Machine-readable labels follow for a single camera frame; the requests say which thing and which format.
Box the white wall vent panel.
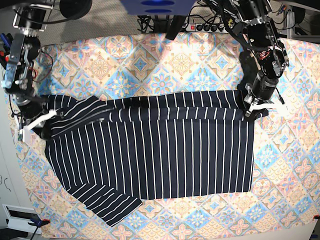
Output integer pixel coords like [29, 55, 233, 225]
[2, 204, 37, 233]

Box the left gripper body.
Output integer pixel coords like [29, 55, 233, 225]
[245, 73, 279, 105]

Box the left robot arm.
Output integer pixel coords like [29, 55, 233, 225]
[217, 0, 290, 119]

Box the navy white striped T-shirt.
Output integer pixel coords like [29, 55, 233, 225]
[45, 90, 254, 226]

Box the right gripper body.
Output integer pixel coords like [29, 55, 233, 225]
[14, 93, 50, 129]

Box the blue clamp upper left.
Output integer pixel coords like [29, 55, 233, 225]
[0, 33, 13, 69]

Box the blue clamp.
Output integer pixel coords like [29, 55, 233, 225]
[28, 218, 51, 234]
[0, 33, 13, 69]

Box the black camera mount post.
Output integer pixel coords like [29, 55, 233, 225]
[165, 15, 186, 41]

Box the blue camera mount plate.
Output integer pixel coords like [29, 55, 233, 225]
[120, 0, 196, 16]

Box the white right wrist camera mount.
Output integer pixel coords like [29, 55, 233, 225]
[14, 109, 58, 143]

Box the blue clamp lower left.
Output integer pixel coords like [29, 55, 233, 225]
[28, 218, 51, 234]

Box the patterned floral tablecloth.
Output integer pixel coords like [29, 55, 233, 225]
[0, 33, 320, 240]

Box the white power strip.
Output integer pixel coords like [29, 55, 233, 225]
[182, 23, 228, 34]

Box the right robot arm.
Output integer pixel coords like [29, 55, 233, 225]
[0, 0, 93, 141]

